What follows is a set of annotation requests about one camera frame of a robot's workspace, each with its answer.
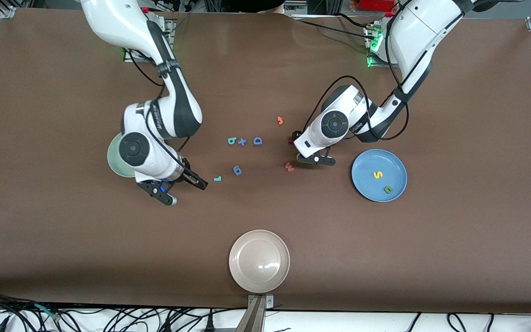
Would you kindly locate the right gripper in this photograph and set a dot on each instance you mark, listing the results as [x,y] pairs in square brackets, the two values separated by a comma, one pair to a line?
[188,175]

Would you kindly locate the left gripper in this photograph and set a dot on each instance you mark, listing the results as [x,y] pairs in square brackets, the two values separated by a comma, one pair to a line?
[294,136]

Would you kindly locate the teal foam letter d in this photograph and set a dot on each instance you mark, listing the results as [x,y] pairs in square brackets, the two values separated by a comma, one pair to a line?
[231,141]

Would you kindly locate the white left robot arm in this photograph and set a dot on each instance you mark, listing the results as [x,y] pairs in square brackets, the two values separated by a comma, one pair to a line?
[422,27]

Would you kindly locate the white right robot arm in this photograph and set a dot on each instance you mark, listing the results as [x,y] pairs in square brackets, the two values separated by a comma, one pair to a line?
[118,23]

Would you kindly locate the pink foam letter W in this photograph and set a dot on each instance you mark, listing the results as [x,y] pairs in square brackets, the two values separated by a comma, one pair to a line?
[289,167]

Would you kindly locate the blue foam letter D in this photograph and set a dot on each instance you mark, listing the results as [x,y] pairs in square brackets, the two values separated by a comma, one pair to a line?
[255,141]

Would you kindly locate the blue foam digit nine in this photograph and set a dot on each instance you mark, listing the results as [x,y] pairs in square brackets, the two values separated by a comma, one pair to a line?
[237,171]

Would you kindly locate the pale green plate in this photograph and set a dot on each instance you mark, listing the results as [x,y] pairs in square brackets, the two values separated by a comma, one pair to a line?
[114,159]

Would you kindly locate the blue plate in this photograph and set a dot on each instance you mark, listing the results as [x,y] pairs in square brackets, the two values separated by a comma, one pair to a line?
[367,184]

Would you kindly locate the beige plate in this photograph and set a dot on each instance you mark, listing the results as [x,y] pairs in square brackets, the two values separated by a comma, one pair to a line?
[259,261]

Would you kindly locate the red box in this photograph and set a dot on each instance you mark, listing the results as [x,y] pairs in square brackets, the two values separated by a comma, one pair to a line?
[376,4]

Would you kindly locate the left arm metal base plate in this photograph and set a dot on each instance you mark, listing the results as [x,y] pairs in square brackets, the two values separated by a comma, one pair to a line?
[376,64]

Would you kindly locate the aluminium camera mount post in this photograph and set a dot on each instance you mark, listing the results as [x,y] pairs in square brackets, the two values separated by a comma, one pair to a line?
[254,318]

